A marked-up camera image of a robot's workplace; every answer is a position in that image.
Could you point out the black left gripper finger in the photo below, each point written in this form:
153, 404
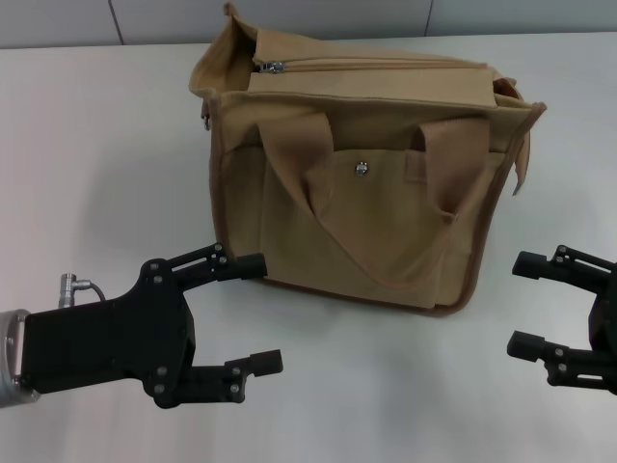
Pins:
202, 267
212, 383

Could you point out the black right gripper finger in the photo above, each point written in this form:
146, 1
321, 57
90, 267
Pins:
564, 362
569, 267

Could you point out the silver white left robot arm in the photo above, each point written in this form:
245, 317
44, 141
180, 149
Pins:
9, 357

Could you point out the silver zipper pull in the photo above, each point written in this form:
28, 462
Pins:
271, 66

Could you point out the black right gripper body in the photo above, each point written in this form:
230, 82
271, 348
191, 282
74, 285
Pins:
606, 320

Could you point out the khaki canvas food bag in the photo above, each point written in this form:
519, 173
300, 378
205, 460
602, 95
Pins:
361, 231

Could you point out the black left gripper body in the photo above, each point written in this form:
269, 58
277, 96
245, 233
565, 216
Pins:
106, 342

